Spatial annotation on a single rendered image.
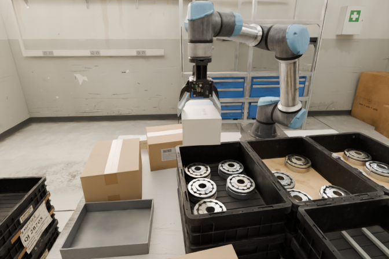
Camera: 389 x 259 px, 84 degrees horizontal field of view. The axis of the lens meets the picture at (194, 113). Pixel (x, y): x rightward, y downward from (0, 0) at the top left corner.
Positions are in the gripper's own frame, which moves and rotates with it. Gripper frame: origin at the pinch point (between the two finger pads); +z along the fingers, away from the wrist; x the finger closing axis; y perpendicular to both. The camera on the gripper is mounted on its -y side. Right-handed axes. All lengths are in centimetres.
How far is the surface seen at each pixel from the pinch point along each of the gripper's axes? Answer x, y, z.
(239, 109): 71, -194, 68
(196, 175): -0.8, 0.3, 24.9
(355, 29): 263, -266, -32
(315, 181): 46, 4, 28
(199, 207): -1.2, 17.4, 24.4
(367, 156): 76, -8, 25
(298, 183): 38.8, 4.1, 27.7
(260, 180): 21.3, 8.2, 22.0
